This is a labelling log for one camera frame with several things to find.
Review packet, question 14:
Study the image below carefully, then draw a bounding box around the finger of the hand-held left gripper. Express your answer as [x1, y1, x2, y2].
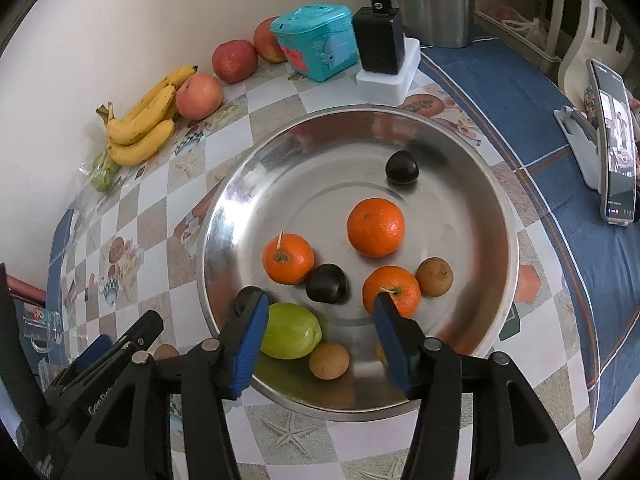
[62, 334, 115, 376]
[107, 310, 165, 356]

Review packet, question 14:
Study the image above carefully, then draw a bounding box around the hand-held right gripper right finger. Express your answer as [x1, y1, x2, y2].
[372, 292, 583, 480]

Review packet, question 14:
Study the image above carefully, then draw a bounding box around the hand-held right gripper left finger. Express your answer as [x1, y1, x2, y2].
[82, 287, 271, 480]

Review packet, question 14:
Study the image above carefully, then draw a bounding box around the green mango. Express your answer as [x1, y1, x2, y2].
[260, 302, 323, 360]

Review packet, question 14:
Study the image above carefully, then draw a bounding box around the orange with white stem stick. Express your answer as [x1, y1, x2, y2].
[362, 266, 422, 319]

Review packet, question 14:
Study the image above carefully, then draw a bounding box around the orange without visible stem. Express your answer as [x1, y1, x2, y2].
[262, 232, 316, 286]

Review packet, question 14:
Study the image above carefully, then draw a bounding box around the orange with small green navel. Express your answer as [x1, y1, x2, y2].
[347, 198, 406, 259]

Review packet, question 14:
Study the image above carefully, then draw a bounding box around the round steel tray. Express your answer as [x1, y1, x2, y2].
[196, 106, 521, 422]

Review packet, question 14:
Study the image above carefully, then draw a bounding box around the clear glass mug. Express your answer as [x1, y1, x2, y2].
[22, 310, 63, 353]

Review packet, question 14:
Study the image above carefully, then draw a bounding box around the pink flat object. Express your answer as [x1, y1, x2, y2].
[5, 280, 48, 307]

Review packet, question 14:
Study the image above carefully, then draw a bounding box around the clear container of green fruit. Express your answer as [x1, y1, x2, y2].
[82, 152, 123, 193]

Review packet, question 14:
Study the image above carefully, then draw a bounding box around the checkered printed tablecloth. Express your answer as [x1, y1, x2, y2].
[46, 25, 640, 480]

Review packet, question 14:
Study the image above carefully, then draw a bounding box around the yellow banana bunch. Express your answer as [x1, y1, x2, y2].
[96, 65, 198, 167]

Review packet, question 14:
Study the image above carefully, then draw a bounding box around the pale red apple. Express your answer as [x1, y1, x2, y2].
[175, 73, 224, 121]

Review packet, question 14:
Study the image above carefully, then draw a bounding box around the white charger base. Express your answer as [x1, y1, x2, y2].
[356, 37, 421, 104]

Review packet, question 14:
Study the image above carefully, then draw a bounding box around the grey phone stand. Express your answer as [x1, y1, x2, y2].
[554, 105, 608, 192]

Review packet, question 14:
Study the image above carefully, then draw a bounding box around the smartphone with lit screen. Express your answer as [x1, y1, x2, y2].
[585, 58, 640, 224]

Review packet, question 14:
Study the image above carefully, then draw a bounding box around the teal plastic box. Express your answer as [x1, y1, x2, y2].
[270, 4, 363, 82]

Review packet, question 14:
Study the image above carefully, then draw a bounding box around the steel kettle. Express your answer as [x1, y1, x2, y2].
[404, 0, 476, 49]

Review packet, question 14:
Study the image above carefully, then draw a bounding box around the white rack with bag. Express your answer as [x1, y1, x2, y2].
[474, 0, 563, 63]

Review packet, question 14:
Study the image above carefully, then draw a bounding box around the white plastic chair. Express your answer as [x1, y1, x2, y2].
[562, 0, 637, 97]

